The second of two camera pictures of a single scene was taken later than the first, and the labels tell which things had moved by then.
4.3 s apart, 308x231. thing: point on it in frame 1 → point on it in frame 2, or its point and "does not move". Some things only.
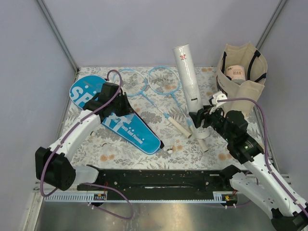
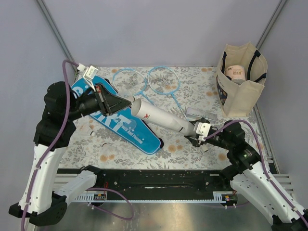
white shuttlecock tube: x=183 y=55 → x=162 y=118
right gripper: x=197 y=116 → x=197 y=143
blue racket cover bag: x=128 y=127 does not move
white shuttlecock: x=169 y=143 → x=131 y=98
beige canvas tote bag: x=241 y=72 does not move
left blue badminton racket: x=132 y=83 does not move
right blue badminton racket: x=166 y=80 does not move
